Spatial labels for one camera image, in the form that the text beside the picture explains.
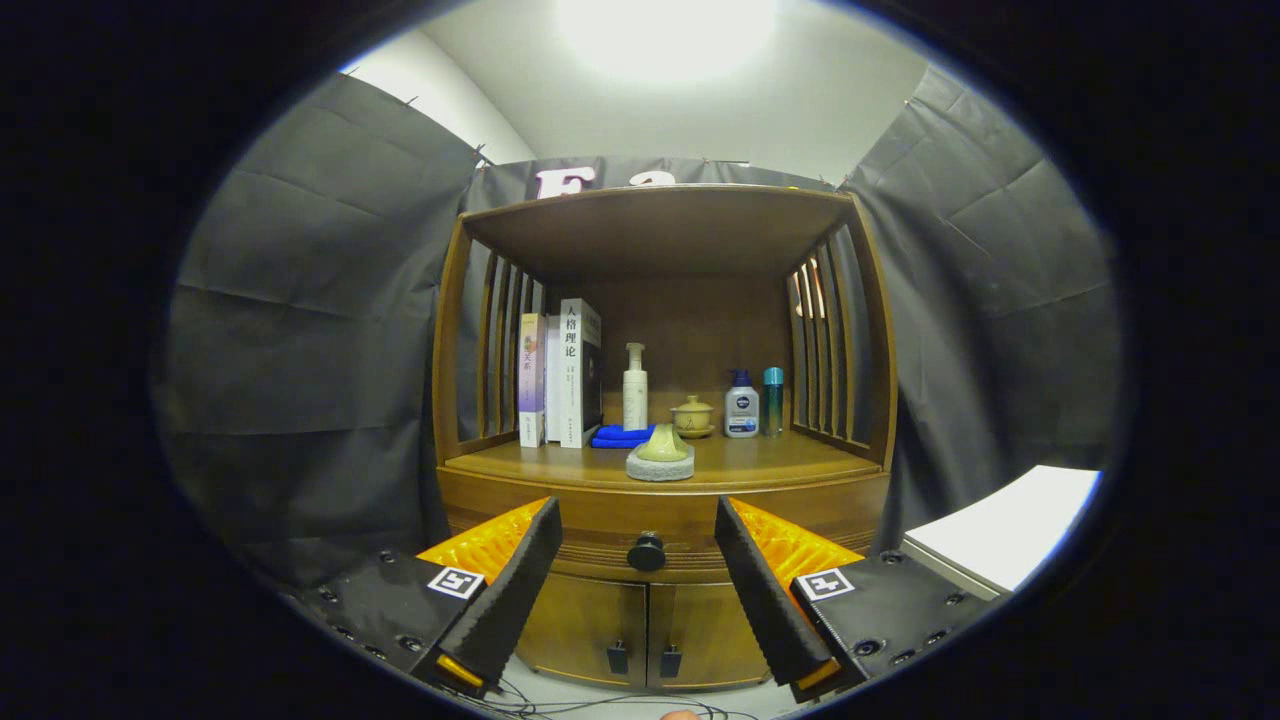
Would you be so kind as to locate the white pump bottle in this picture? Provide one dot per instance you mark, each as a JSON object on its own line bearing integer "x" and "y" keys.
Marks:
{"x": 635, "y": 400}

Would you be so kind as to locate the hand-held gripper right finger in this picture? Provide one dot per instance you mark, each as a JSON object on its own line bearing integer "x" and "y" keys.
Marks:
{"x": 760, "y": 600}

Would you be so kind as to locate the blue folded cloth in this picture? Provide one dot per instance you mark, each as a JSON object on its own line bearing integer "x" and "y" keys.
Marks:
{"x": 615, "y": 436}

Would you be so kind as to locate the black backdrop cloth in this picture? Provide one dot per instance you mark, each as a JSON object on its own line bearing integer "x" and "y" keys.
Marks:
{"x": 300, "y": 330}

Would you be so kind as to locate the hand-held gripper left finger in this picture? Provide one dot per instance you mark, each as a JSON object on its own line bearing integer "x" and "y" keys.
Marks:
{"x": 515, "y": 600}

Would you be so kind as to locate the slim teal bottle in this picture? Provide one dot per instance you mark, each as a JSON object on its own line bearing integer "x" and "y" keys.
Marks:
{"x": 774, "y": 405}

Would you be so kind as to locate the black round drawer knob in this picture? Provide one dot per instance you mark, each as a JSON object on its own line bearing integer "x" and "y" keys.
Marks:
{"x": 647, "y": 553}

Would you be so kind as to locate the purple book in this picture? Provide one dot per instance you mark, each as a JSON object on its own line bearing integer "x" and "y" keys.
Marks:
{"x": 532, "y": 380}

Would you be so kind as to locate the white side table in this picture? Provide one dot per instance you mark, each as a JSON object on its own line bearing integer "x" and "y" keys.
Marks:
{"x": 1010, "y": 520}

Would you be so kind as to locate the brown wooden drawer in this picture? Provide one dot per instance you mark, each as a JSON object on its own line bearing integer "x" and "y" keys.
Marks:
{"x": 640, "y": 510}

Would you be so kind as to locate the white bottle with blue cap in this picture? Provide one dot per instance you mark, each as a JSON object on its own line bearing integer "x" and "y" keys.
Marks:
{"x": 742, "y": 410}

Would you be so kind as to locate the white and black book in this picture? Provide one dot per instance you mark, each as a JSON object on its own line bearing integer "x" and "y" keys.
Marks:
{"x": 571, "y": 380}

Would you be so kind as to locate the brown wooden cabinet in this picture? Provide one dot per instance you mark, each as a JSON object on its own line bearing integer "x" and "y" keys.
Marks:
{"x": 660, "y": 230}

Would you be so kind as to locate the yellow lidded teacup with saucer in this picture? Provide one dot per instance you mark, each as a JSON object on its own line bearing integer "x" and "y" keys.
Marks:
{"x": 694, "y": 415}

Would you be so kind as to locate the wooden cabinet door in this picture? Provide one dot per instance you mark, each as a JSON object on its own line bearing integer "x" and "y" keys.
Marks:
{"x": 580, "y": 625}
{"x": 705, "y": 630}

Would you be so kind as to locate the thin white book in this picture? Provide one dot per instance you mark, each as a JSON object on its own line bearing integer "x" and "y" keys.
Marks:
{"x": 553, "y": 400}

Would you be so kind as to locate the brown wooden countertop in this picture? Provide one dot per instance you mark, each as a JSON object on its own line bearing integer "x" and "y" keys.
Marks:
{"x": 780, "y": 460}

